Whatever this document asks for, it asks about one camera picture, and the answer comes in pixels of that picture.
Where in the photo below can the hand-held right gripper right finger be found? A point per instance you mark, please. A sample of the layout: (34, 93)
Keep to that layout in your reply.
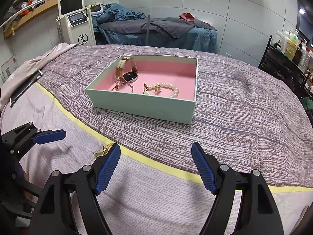
(204, 170)

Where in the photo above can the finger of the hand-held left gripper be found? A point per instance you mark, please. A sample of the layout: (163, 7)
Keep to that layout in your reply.
(49, 136)

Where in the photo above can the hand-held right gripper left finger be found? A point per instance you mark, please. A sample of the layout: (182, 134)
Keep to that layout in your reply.
(107, 169)

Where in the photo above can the gold earring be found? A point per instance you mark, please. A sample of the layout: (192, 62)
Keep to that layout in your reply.
(104, 150)

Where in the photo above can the mint green box pink lining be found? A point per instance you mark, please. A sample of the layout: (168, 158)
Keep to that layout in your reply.
(137, 107)

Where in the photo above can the silver bangle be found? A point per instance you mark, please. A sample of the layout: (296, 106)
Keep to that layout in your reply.
(129, 86)

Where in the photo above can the small gold charm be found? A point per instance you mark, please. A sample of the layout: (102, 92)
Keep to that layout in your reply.
(146, 86)

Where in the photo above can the beige pink quilt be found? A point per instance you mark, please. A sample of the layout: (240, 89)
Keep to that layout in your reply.
(49, 56)

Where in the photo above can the white beauty machine with screen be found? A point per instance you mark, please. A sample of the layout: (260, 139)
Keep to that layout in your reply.
(80, 33)

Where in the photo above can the green potted plant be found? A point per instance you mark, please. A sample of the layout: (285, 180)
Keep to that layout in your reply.
(308, 102)

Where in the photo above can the black metal rack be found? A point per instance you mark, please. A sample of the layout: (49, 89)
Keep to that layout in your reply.
(281, 66)

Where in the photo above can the massage bed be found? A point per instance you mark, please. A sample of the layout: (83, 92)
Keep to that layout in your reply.
(195, 39)

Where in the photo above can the wooden shelving unit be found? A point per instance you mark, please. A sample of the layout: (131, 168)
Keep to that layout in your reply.
(49, 3)

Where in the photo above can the blue crumpled quilt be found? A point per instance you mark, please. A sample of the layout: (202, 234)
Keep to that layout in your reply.
(119, 13)

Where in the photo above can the grey towel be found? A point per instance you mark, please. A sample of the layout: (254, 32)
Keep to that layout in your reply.
(171, 27)

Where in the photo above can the black cart with bottles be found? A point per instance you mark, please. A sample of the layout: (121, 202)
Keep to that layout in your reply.
(292, 46)

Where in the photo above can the red cloth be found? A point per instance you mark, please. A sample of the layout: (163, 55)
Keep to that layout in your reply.
(187, 16)

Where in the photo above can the dark glass window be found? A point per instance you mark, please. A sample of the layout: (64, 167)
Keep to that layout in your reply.
(307, 19)

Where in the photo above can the tablet with white frame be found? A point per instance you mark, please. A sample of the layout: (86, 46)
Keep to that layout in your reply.
(27, 88)

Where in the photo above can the white wall notice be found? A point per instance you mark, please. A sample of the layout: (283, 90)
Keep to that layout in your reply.
(8, 68)

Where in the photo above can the white wall socket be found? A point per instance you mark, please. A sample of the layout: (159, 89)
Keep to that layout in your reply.
(228, 55)

